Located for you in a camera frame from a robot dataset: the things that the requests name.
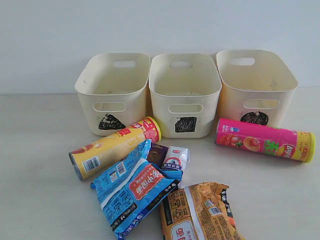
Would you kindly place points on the purple small carton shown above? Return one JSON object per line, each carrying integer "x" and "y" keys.
{"x": 157, "y": 154}

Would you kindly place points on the white blue milk carton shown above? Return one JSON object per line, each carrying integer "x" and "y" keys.
{"x": 176, "y": 162}

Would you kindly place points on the blue noodle packet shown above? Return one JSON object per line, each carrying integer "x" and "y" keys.
{"x": 130, "y": 189}

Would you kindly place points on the orange noodle packet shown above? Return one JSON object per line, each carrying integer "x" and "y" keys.
{"x": 198, "y": 212}

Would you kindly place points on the cream bin with square mark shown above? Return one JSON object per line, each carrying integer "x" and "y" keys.
{"x": 184, "y": 90}

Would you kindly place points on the cream bin with triangle mark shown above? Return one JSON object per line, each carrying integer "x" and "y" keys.
{"x": 112, "y": 90}

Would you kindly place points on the yellow chips can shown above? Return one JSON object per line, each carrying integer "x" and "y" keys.
{"x": 103, "y": 153}

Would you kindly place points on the cream bin with circle mark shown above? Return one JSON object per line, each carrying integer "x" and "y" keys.
{"x": 257, "y": 86}

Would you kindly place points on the pink Lay's chips can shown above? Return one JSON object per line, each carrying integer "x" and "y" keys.
{"x": 278, "y": 142}

